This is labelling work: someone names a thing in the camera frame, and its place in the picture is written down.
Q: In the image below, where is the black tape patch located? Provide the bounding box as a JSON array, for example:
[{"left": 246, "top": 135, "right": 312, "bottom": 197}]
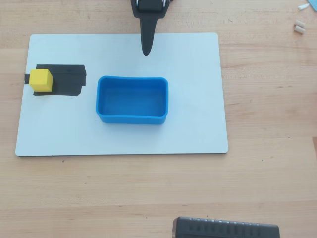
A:
[{"left": 24, "top": 64, "right": 87, "bottom": 98}]

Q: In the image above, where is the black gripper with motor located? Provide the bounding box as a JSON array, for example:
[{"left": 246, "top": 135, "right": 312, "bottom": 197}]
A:
[{"left": 130, "top": 0, "right": 172, "bottom": 57}]

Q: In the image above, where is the white rectangular board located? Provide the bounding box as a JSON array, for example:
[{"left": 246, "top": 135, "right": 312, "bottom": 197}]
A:
[{"left": 15, "top": 32, "right": 229, "bottom": 158}]

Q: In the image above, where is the yellow cube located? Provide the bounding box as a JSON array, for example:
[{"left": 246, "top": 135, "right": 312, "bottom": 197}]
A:
[{"left": 29, "top": 68, "right": 53, "bottom": 93}]

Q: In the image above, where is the blue rectangular plastic bin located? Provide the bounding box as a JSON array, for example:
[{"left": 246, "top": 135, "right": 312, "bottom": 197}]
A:
[{"left": 95, "top": 75, "right": 169, "bottom": 125}]

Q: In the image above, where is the black ribbed device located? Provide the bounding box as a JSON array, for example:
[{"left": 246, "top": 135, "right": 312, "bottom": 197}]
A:
[{"left": 172, "top": 216, "right": 281, "bottom": 238}]

